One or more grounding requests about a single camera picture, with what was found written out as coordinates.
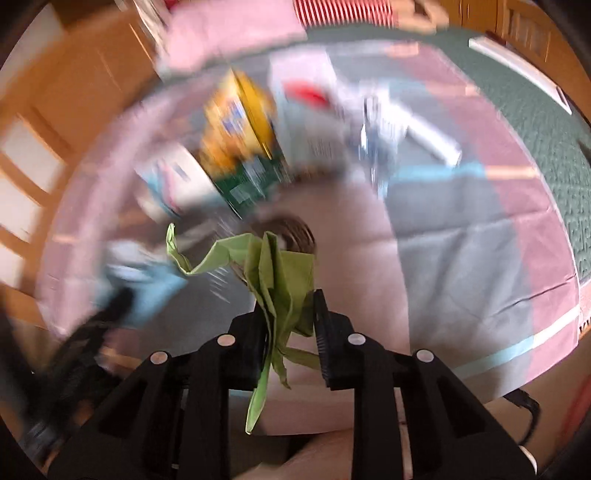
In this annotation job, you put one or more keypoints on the patchwork blanket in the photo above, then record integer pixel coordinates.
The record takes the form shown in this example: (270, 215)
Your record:
(452, 258)

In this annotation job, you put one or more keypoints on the clear plastic wrapper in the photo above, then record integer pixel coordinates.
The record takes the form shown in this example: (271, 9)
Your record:
(378, 138)

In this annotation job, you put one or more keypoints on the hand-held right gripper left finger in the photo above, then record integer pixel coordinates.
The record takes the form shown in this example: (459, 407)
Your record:
(251, 350)

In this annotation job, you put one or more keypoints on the light blue cloth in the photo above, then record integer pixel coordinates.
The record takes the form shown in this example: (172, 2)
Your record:
(152, 286)

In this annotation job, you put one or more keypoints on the green quilted mat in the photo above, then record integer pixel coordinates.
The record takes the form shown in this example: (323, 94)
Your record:
(545, 152)

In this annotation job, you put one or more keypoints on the wooden cabinet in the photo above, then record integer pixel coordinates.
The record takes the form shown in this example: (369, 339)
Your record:
(64, 101)

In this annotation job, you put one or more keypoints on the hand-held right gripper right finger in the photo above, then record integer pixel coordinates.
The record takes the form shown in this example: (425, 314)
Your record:
(324, 341)

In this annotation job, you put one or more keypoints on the long white box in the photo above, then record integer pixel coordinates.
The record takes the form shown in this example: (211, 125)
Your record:
(517, 67)

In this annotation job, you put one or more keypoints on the yellow and green snack box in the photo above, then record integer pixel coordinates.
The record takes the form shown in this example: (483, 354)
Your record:
(244, 134)

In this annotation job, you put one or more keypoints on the white tube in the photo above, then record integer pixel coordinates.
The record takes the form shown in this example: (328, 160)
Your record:
(434, 138)

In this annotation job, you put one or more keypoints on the pink pillow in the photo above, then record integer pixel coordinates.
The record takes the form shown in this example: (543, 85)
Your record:
(231, 32)

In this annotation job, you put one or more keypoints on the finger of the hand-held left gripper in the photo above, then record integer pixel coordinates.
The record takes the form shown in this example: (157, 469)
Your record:
(117, 304)

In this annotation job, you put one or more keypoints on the white packet with red label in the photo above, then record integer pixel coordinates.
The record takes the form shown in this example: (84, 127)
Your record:
(307, 110)

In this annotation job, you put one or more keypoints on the green paper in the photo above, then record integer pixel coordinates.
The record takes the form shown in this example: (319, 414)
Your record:
(277, 277)

